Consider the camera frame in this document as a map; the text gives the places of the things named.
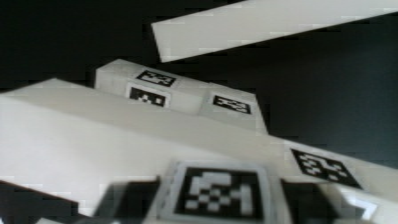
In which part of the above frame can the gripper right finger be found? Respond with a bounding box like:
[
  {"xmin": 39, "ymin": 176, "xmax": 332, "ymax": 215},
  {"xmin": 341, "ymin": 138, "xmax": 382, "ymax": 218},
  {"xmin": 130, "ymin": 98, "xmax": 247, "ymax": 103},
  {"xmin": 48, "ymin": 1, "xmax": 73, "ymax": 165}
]
[{"xmin": 279, "ymin": 179, "xmax": 380, "ymax": 224}]

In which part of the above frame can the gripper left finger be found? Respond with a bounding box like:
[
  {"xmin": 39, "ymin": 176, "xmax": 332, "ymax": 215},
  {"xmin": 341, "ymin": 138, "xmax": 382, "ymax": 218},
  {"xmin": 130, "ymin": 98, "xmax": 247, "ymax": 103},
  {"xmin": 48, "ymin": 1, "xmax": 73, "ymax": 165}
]
[{"xmin": 76, "ymin": 177, "xmax": 160, "ymax": 224}]

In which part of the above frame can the white tagged cube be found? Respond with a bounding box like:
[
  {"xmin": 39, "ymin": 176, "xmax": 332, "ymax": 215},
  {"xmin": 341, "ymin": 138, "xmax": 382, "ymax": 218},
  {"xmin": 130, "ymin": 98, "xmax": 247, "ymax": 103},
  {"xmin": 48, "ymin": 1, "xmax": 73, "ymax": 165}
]
[{"xmin": 144, "ymin": 160, "xmax": 281, "ymax": 224}]

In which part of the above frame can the white chair back frame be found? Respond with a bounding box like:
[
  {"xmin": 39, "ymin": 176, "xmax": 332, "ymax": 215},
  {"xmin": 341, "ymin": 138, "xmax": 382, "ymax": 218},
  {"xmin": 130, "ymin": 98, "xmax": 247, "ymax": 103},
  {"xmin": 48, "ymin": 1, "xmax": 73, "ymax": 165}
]
[{"xmin": 0, "ymin": 79, "xmax": 398, "ymax": 224}]

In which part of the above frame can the white block right edge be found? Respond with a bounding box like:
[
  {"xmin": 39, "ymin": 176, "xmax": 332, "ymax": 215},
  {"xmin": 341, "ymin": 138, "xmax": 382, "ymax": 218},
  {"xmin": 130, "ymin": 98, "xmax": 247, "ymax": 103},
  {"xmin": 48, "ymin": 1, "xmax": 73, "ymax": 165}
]
[{"xmin": 151, "ymin": 0, "xmax": 398, "ymax": 62}]

